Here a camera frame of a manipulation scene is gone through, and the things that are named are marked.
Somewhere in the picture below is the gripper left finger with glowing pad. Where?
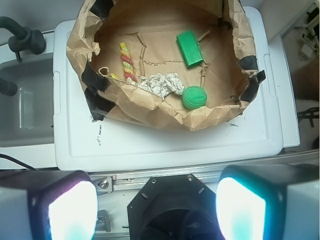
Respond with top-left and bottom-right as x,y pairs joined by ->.
0,170 -> 98,240

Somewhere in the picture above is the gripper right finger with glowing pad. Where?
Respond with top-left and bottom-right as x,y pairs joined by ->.
215,163 -> 320,240

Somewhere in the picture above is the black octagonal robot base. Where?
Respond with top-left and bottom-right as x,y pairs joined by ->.
127,174 -> 224,240

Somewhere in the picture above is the green rectangular block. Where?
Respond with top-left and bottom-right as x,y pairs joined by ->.
176,30 -> 204,69

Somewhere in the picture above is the white plastic bin lid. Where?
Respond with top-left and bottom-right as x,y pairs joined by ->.
53,6 -> 284,172

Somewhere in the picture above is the green knitted ball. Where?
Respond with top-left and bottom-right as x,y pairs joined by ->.
182,86 -> 208,110

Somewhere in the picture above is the crumpled white paper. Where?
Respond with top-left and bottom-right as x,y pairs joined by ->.
137,72 -> 185,99

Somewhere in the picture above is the brown paper bag tray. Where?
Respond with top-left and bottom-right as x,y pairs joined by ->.
66,0 -> 266,131

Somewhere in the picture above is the black faucet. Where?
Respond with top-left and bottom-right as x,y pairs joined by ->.
0,16 -> 47,62

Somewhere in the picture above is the black cable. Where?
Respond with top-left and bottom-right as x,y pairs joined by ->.
0,153 -> 38,172

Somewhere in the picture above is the aluminium extrusion rail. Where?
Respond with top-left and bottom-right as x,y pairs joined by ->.
89,149 -> 320,195

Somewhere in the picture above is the colourful twisted rope toy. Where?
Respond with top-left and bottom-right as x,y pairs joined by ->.
119,42 -> 137,83

